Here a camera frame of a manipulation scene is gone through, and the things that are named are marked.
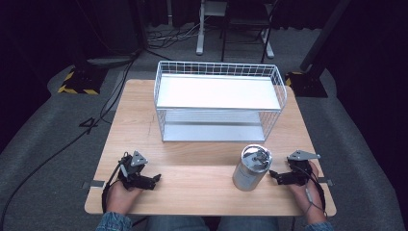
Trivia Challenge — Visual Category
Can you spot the long black floor cable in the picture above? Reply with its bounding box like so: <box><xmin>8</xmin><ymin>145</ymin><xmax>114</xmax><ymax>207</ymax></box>
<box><xmin>0</xmin><ymin>51</ymin><xmax>142</xmax><ymax>229</ymax></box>

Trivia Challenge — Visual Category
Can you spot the silver metal can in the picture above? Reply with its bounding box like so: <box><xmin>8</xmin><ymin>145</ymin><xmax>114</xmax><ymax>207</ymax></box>
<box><xmin>232</xmin><ymin>143</ymin><xmax>274</xmax><ymax>193</ymax></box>

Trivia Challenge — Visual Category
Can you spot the bundle of floor cables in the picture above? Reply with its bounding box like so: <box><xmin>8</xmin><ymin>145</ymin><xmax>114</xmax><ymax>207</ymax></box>
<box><xmin>146</xmin><ymin>22</ymin><xmax>206</xmax><ymax>50</ymax></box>

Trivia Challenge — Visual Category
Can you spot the white metal desk leg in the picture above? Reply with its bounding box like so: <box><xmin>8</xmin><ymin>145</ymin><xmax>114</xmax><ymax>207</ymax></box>
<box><xmin>195</xmin><ymin>0</ymin><xmax>207</xmax><ymax>57</ymax></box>
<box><xmin>261</xmin><ymin>28</ymin><xmax>275</xmax><ymax>60</ymax></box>

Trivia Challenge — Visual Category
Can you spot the white wire shelf rack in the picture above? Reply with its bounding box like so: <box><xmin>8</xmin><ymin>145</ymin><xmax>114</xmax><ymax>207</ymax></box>
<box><xmin>153</xmin><ymin>60</ymin><xmax>289</xmax><ymax>143</ymax></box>

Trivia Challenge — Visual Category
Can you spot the left hand-held gripper cable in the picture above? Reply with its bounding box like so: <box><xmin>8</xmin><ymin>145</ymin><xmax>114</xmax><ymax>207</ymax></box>
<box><xmin>101</xmin><ymin>162</ymin><xmax>126</xmax><ymax>214</ymax></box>

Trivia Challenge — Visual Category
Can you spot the person's left hand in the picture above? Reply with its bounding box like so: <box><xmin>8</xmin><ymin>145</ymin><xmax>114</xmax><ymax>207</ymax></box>
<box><xmin>105</xmin><ymin>178</ymin><xmax>144</xmax><ymax>216</ymax></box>

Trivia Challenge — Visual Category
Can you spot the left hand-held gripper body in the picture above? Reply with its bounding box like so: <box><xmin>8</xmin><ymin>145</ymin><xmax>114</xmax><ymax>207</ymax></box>
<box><xmin>116</xmin><ymin>150</ymin><xmax>149</xmax><ymax>191</ymax></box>

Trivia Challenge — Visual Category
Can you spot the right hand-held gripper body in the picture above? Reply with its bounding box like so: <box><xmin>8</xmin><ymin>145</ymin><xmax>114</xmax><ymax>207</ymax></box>
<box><xmin>279</xmin><ymin>149</ymin><xmax>321</xmax><ymax>187</ymax></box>

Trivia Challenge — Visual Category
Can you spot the right hand-held gripper cable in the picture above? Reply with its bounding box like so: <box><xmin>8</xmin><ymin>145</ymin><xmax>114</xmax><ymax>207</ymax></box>
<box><xmin>293</xmin><ymin>163</ymin><xmax>327</xmax><ymax>219</ymax></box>

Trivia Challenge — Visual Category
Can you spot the black yellow striped stand base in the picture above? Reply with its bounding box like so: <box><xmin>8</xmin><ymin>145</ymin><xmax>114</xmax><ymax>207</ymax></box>
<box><xmin>57</xmin><ymin>64</ymin><xmax>109</xmax><ymax>96</ymax></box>
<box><xmin>284</xmin><ymin>70</ymin><xmax>329</xmax><ymax>98</ymax></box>

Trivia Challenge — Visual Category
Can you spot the grey slanted stand pole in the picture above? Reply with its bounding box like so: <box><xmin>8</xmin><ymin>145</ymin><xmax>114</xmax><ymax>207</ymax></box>
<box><xmin>299</xmin><ymin>0</ymin><xmax>351</xmax><ymax>73</ymax></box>

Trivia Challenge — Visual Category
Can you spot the black metal chair frame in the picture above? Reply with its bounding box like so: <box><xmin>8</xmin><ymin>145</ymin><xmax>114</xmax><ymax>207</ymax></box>
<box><xmin>219</xmin><ymin>0</ymin><xmax>279</xmax><ymax>64</ymax></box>

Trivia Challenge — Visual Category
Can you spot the person's right hand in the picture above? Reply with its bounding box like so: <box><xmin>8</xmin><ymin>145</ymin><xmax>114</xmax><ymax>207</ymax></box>
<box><xmin>287</xmin><ymin>161</ymin><xmax>328</xmax><ymax>225</ymax></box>

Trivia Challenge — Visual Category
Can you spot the hand-held gripper cable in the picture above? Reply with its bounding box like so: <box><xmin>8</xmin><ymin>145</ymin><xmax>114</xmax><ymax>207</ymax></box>
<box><xmin>293</xmin><ymin>163</ymin><xmax>327</xmax><ymax>219</ymax></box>
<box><xmin>101</xmin><ymin>162</ymin><xmax>126</xmax><ymax>214</ymax></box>

